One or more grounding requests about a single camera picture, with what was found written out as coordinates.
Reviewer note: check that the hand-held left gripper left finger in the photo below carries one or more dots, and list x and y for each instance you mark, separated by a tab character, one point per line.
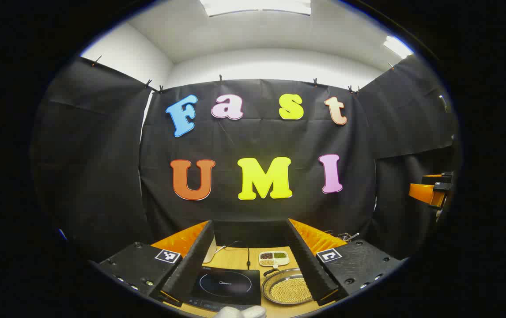
191	265

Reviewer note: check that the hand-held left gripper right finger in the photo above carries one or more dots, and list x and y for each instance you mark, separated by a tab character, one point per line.
310	265

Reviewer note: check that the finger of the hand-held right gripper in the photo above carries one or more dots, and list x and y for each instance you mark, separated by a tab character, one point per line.
445	177
423	192

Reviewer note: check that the pile of soybeans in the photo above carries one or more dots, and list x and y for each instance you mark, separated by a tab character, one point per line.
292	290

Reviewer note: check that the black induction cooktop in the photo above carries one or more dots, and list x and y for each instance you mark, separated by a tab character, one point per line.
231	289

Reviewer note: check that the white toaster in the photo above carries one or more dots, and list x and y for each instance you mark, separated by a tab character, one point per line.
210	251

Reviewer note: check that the white divided dish of beans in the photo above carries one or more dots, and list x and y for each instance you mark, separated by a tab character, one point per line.
274	259

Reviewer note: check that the small ceiling light panel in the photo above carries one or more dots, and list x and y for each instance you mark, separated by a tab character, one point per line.
398	46

